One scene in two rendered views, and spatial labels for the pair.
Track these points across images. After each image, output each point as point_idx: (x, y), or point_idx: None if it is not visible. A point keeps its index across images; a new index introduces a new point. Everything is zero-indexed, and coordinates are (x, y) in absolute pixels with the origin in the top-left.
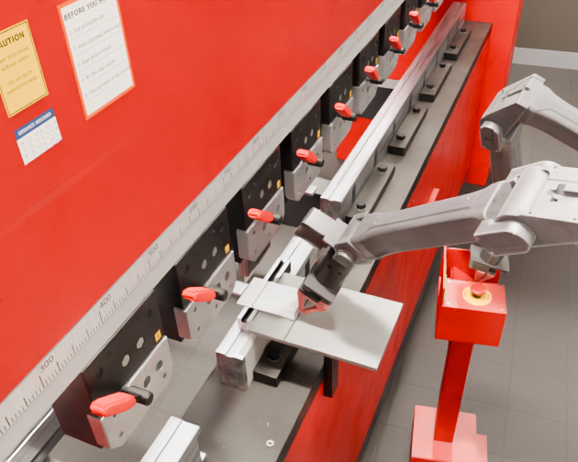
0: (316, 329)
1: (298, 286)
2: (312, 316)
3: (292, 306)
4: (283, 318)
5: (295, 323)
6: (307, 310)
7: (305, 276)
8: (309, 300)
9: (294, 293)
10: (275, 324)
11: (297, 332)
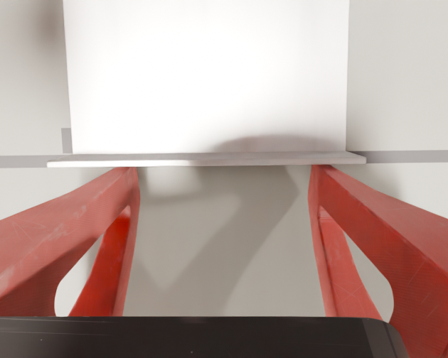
0: (62, 301)
1: (376, 52)
2: (150, 243)
3: (173, 94)
4: (61, 87)
5: (58, 173)
6: (99, 251)
7: (141, 319)
8: (277, 173)
9: (292, 55)
10: None
11: None
